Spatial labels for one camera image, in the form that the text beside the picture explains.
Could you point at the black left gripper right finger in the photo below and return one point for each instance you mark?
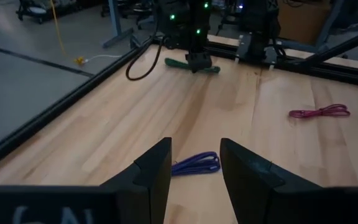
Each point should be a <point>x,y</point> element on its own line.
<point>247,186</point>

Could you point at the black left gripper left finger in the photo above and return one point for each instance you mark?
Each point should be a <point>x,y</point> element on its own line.
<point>149,186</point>

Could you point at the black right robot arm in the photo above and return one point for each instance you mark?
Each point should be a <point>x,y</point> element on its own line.
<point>182,18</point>

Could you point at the grey desk leg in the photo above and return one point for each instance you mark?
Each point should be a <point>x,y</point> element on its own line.
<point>116,18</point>

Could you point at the brown cardboard box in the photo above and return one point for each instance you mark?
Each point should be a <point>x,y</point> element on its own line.
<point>303,21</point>

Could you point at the blue-grey desk leg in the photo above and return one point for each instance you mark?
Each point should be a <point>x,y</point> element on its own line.
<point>328,25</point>

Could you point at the black office chair base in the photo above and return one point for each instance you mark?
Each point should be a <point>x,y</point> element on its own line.
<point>31,11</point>

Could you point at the black aluminium table frame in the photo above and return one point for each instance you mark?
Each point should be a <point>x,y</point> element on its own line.
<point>42,119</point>

